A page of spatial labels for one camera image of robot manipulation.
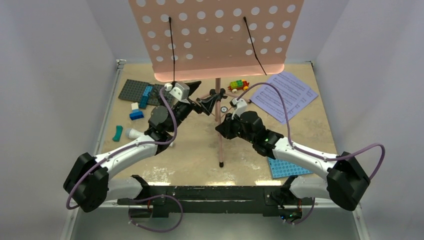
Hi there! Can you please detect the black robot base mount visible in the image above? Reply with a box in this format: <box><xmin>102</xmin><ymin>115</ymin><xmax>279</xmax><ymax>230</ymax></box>
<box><xmin>118</xmin><ymin>185</ymin><xmax>313</xmax><ymax>221</ymax></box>

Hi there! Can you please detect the dark grey building baseplate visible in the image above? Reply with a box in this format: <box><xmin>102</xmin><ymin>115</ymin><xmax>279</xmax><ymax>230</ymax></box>
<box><xmin>118</xmin><ymin>79</ymin><xmax>164</xmax><ymax>106</ymax></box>

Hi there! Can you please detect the pink music stand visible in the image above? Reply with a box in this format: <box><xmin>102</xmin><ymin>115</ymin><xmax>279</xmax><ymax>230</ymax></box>
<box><xmin>128</xmin><ymin>0</ymin><xmax>305</xmax><ymax>168</ymax></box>

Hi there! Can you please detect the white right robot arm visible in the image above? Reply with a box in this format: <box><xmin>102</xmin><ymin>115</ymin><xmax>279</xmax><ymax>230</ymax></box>
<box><xmin>215</xmin><ymin>111</ymin><xmax>371</xmax><ymax>211</ymax></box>

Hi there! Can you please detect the teal arch block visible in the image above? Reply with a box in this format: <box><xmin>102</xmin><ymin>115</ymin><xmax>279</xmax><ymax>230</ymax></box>
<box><xmin>112</xmin><ymin>125</ymin><xmax>124</xmax><ymax>142</ymax></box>

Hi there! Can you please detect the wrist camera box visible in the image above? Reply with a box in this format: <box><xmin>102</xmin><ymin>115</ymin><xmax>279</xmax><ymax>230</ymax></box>
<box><xmin>230</xmin><ymin>98</ymin><xmax>248</xmax><ymax>120</ymax></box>
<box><xmin>164</xmin><ymin>82</ymin><xmax>190</xmax><ymax>104</ymax></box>

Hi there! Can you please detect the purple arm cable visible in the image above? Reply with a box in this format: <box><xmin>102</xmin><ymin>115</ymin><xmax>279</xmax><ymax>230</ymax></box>
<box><xmin>236</xmin><ymin>82</ymin><xmax>386</xmax><ymax>181</ymax></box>
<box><xmin>65</xmin><ymin>86</ymin><xmax>184</xmax><ymax>233</ymax></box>

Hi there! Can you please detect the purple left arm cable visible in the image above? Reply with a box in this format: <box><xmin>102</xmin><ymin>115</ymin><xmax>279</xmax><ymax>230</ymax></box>
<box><xmin>65</xmin><ymin>86</ymin><xmax>184</xmax><ymax>233</ymax></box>

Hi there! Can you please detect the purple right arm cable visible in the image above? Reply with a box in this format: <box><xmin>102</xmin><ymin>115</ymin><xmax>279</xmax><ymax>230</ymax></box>
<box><xmin>236</xmin><ymin>82</ymin><xmax>386</xmax><ymax>181</ymax></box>

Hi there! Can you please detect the colourful brick toy car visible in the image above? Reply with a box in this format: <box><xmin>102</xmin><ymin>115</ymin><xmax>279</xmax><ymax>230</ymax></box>
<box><xmin>227</xmin><ymin>79</ymin><xmax>250</xmax><ymax>94</ymax></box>

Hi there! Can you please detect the blue brick column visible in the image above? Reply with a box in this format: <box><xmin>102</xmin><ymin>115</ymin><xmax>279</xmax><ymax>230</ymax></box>
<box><xmin>138</xmin><ymin>85</ymin><xmax>153</xmax><ymax>109</ymax></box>

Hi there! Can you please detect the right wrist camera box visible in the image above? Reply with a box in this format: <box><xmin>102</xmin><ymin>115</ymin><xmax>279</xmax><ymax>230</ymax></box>
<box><xmin>230</xmin><ymin>98</ymin><xmax>248</xmax><ymax>120</ymax></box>

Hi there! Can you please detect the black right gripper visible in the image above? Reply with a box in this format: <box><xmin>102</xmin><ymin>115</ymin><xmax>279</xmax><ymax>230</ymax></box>
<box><xmin>216</xmin><ymin>111</ymin><xmax>255</xmax><ymax>144</ymax></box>

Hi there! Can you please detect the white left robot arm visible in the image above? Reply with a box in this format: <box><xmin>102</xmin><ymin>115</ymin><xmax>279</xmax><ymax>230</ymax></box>
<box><xmin>63</xmin><ymin>81</ymin><xmax>206</xmax><ymax>213</ymax></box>

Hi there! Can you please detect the white microphone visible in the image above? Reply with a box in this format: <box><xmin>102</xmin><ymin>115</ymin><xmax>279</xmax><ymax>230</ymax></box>
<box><xmin>125</xmin><ymin>128</ymin><xmax>144</xmax><ymax>140</ymax></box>

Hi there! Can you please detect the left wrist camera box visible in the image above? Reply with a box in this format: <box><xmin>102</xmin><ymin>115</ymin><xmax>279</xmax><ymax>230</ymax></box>
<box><xmin>164</xmin><ymin>82</ymin><xmax>190</xmax><ymax>104</ymax></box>

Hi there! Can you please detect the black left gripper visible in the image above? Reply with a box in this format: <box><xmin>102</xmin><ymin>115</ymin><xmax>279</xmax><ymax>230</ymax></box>
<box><xmin>166</xmin><ymin>81</ymin><xmax>218</xmax><ymax>133</ymax></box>

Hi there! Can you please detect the light blue building baseplate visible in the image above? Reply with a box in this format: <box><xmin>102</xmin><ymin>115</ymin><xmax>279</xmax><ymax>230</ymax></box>
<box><xmin>267</xmin><ymin>157</ymin><xmax>312</xmax><ymax>179</ymax></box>

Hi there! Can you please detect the blue and white brick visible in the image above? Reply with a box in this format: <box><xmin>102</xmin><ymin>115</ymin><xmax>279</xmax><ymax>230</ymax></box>
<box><xmin>129</xmin><ymin>102</ymin><xmax>145</xmax><ymax>121</ymax></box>

